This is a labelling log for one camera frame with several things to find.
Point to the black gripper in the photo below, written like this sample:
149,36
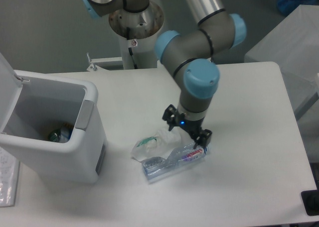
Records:
189,122

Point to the white plastic bag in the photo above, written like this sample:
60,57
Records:
160,144

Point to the clear plastic water bottle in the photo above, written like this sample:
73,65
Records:
180,159

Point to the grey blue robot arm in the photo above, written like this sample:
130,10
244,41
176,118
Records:
188,58

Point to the green bottle inside can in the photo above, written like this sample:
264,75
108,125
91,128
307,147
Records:
62,134

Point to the white trash can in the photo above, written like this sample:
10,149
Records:
32,105

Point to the white side table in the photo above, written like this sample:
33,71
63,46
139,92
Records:
294,45

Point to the black device at edge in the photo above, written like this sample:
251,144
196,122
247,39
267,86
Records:
310,200

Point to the paper sheet in sleeve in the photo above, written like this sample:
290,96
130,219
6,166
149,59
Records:
9,172

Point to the white pedestal foot bracket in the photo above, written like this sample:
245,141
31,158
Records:
113,63

